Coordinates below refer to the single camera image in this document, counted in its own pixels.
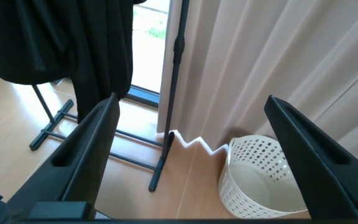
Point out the black shorts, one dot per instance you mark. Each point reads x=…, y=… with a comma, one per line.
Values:
x=26, y=46

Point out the beige curtain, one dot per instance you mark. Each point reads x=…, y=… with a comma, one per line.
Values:
x=259, y=62

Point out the window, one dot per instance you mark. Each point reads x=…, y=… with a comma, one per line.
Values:
x=149, y=56

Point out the white laundry basket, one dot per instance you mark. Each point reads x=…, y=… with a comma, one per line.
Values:
x=253, y=186

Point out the black clothes rack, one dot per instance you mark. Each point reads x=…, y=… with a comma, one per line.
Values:
x=179, y=46

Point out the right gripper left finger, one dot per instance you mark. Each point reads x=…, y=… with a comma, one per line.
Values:
x=85, y=168

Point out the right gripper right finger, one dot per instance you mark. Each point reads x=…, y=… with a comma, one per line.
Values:
x=315, y=174

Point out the black garment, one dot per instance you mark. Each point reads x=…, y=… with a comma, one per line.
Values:
x=104, y=56

